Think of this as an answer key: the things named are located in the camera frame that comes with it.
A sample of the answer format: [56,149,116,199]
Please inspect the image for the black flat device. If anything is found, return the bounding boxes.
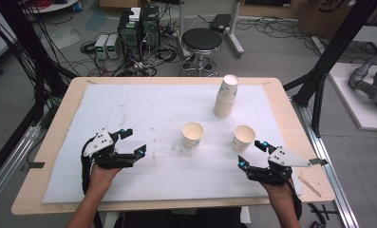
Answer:
[209,13,233,33]

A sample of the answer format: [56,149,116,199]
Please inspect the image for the person's dark clothing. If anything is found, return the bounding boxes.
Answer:
[113,207,249,228]

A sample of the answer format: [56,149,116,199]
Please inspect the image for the black metal frame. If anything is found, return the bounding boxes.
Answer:
[284,0,377,138]
[0,0,80,127]

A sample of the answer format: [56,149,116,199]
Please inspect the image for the white paper cup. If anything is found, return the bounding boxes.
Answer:
[181,122,205,150]
[232,124,256,153]

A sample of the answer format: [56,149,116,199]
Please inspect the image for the stack of white paper cups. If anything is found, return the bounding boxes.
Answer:
[213,74,239,120]

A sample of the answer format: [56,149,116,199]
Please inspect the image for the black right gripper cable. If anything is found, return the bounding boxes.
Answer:
[287,179,303,220]

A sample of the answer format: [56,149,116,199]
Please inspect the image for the white platform board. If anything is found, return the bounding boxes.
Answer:
[328,62,377,131]

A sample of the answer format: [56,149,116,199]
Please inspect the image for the white metal stand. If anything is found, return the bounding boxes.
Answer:
[176,0,246,60]

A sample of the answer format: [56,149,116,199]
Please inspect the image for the white small box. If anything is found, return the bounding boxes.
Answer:
[128,7,142,23]

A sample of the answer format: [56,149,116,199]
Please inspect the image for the person's right hand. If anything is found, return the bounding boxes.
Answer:
[260,180,295,204]

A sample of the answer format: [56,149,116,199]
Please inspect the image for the aluminium floor rail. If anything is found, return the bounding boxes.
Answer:
[292,98,361,228]
[0,124,42,212]

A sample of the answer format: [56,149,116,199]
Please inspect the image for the thin wooden stick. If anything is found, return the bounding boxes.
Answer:
[298,176,322,199]

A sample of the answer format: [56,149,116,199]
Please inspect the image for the black round stool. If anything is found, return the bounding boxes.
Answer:
[179,28,224,78]

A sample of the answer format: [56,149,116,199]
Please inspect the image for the brown cardboard box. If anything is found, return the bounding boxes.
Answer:
[298,0,377,39]

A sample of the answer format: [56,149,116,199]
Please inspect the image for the black floor clamps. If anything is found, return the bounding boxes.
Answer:
[308,202,339,228]

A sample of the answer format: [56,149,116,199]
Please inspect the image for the light wooden table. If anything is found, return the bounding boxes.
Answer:
[10,76,336,217]

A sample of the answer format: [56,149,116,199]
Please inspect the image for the white round table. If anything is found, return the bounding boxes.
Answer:
[23,0,81,14]

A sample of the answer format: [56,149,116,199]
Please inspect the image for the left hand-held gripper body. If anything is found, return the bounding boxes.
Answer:
[82,129,137,170]

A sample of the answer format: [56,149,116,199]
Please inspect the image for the person's left hand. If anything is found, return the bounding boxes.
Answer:
[89,162,123,192]

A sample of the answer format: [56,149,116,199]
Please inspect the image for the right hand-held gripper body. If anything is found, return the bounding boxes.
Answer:
[246,145,312,186]

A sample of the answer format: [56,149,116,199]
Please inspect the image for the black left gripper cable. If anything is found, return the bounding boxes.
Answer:
[80,139,104,228]

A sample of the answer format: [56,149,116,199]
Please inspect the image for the grey bench power supply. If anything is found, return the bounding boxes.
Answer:
[94,33,109,60]
[105,33,123,60]

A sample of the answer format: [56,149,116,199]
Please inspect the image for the black computer tower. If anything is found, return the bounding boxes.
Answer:
[141,5,161,49]
[117,10,143,62]

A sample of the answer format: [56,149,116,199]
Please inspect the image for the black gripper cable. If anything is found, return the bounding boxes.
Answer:
[80,139,104,228]
[287,179,303,220]

